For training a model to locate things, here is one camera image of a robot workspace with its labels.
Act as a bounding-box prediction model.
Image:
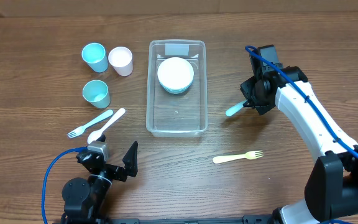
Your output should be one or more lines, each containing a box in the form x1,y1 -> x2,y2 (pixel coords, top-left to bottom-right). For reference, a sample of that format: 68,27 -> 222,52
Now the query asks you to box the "blue fork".
67,110 -> 114,139
226,100 -> 248,117

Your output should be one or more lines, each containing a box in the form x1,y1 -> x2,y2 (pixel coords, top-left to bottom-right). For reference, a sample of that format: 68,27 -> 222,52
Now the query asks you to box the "green plastic cup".
82,80 -> 111,109

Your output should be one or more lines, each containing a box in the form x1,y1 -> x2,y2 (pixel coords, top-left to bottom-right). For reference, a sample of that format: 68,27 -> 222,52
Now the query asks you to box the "yellow plastic fork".
213,151 -> 264,164

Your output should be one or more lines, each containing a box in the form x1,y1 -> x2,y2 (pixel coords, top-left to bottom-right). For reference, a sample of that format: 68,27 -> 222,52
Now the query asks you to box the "green-blue bowl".
165,89 -> 186,95

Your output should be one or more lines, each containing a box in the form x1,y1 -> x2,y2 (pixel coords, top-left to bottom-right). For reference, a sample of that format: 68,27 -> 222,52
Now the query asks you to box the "blue bowl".
162,85 -> 190,94

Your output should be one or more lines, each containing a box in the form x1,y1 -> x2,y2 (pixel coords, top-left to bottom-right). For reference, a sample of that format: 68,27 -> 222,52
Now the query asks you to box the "pink plastic cup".
108,47 -> 133,77

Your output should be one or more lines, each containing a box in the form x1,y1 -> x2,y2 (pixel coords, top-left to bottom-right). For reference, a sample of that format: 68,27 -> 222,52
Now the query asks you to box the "blue plastic cup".
81,42 -> 108,73

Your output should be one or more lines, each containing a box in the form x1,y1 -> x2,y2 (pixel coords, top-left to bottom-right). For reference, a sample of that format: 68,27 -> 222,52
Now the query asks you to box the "pink plastic bowl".
157,57 -> 195,90

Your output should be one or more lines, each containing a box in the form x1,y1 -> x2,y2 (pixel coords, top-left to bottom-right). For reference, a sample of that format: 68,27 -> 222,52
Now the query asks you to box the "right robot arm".
241,65 -> 358,223

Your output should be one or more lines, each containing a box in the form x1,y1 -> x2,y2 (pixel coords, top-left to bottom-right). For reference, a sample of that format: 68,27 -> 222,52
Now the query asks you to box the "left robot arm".
60,136 -> 138,223

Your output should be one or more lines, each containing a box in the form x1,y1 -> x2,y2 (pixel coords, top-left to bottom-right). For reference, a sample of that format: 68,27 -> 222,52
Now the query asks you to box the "clear plastic container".
146,39 -> 208,137

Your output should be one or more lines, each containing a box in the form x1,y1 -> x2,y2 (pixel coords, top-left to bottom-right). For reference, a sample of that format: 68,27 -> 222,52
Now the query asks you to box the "white plastic spoon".
87,108 -> 126,144

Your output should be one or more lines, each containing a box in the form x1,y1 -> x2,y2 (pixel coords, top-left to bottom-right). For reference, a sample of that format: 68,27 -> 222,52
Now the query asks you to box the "left blue cable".
40,146 -> 88,224

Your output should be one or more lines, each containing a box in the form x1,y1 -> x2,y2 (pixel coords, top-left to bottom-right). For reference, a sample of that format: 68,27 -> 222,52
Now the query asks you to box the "blue cable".
40,146 -> 88,224
244,45 -> 358,224

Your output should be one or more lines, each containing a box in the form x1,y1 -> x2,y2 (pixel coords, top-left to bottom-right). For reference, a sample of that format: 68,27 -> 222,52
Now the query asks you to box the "right blue cable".
244,45 -> 358,224

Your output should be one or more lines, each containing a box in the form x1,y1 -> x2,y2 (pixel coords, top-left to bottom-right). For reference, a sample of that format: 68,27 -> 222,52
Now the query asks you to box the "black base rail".
53,214 -> 276,224

